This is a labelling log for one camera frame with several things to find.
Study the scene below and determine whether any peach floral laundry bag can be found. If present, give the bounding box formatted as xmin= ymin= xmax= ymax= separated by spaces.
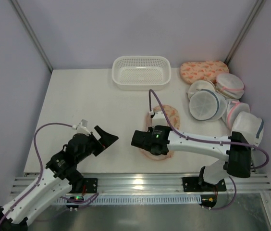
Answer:
xmin=140 ymin=104 xmax=180 ymax=161

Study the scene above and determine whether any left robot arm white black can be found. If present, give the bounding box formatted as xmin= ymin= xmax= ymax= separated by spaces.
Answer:
xmin=0 ymin=124 xmax=118 ymax=231

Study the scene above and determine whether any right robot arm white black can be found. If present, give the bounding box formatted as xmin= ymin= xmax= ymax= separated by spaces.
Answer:
xmin=131 ymin=125 xmax=251 ymax=185

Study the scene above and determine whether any white mesh bag blue zipper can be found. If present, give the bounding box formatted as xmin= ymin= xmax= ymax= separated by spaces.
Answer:
xmin=189 ymin=90 xmax=227 ymax=121

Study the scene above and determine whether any cream mesh bag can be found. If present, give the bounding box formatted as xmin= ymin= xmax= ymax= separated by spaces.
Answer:
xmin=187 ymin=80 xmax=216 ymax=99

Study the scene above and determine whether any peach floral bag at back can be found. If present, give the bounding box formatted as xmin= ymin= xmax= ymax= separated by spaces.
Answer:
xmin=179 ymin=61 xmax=229 ymax=84

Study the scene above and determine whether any white mesh bag pink trim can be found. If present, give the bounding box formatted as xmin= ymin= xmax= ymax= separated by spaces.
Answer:
xmin=222 ymin=99 xmax=250 ymax=129

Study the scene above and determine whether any white mesh bag pink zipper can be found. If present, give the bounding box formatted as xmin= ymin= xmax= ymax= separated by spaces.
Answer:
xmin=215 ymin=73 xmax=245 ymax=100

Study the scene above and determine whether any white perforated plastic basket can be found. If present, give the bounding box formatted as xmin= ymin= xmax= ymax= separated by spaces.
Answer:
xmin=111 ymin=56 xmax=172 ymax=91

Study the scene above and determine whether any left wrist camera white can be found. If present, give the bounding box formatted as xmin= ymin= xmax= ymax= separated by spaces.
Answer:
xmin=72 ymin=119 xmax=90 ymax=136

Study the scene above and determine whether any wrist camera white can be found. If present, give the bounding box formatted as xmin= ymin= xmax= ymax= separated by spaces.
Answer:
xmin=147 ymin=111 xmax=168 ymax=127
xmin=72 ymin=119 xmax=90 ymax=136

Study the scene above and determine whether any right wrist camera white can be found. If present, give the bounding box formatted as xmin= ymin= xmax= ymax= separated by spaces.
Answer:
xmin=147 ymin=111 xmax=168 ymax=127

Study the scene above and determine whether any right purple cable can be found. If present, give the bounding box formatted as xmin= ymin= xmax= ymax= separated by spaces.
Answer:
xmin=148 ymin=89 xmax=270 ymax=211

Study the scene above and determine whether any purple cable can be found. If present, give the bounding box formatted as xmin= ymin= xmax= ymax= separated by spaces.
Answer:
xmin=0 ymin=122 xmax=99 ymax=231
xmin=148 ymin=89 xmax=270 ymax=211

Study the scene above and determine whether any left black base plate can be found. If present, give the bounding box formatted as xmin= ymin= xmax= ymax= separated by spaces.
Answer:
xmin=70 ymin=178 xmax=98 ymax=194

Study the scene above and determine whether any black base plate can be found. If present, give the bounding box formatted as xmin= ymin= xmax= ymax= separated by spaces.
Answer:
xmin=182 ymin=177 xmax=227 ymax=193
xmin=70 ymin=178 xmax=98 ymax=194

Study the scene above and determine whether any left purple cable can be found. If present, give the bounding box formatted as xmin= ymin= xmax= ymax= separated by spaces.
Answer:
xmin=0 ymin=122 xmax=99 ymax=231

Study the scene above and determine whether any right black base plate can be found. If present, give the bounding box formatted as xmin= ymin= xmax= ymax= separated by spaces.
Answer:
xmin=182 ymin=177 xmax=227 ymax=193

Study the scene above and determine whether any slotted white cable duct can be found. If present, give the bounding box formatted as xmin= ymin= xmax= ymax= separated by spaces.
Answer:
xmin=53 ymin=194 xmax=202 ymax=205

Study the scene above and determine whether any aluminium mounting rail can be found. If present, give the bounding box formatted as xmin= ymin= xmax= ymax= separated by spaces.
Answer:
xmin=10 ymin=166 xmax=271 ymax=194

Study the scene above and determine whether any white mesh bag blue strap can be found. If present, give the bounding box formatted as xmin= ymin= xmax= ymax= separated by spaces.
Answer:
xmin=230 ymin=111 xmax=265 ymax=147

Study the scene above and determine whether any right aluminium corner post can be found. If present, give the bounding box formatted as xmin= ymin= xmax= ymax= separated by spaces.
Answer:
xmin=224 ymin=0 xmax=266 ymax=65

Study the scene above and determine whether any aluminium corner post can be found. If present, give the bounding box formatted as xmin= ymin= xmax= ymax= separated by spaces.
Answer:
xmin=9 ymin=0 xmax=53 ymax=73
xmin=224 ymin=0 xmax=266 ymax=65

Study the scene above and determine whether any left aluminium corner post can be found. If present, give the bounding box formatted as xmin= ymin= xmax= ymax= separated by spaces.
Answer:
xmin=9 ymin=0 xmax=53 ymax=73

